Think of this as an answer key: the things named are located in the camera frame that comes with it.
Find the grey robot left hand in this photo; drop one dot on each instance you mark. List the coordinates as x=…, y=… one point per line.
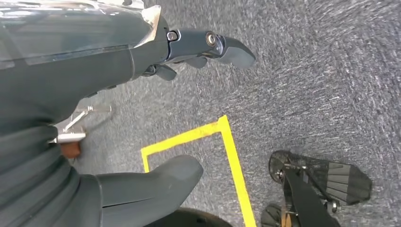
x=62, y=47

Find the yellow floor tape square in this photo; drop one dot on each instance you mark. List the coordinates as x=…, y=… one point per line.
x=231, y=156

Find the black robot leg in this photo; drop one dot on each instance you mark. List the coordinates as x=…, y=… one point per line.
x=305, y=203

